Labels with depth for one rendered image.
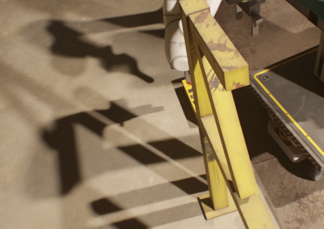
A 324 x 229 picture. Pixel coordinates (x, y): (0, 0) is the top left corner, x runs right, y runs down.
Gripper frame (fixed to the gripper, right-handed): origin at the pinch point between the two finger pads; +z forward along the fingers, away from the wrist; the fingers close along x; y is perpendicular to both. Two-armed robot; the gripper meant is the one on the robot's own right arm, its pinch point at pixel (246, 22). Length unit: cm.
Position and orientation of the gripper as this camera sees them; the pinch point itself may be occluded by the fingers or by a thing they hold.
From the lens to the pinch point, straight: 183.5
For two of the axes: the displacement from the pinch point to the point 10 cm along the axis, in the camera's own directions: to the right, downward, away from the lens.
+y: 9.1, -3.9, 1.4
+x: -3.8, -6.6, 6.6
